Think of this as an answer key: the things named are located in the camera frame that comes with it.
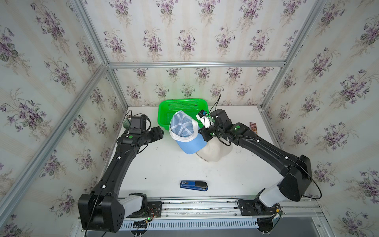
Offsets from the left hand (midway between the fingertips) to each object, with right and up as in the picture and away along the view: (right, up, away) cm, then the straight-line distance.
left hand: (161, 133), depth 79 cm
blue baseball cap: (+13, +2, +6) cm, 15 cm away
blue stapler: (+21, -28, -2) cm, 35 cm away
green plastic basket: (-2, +17, +35) cm, 39 cm away
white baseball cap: (+32, -10, +5) cm, 34 cm away
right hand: (+22, +2, -1) cm, 22 cm away
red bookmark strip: (+63, +2, +27) cm, 68 cm away
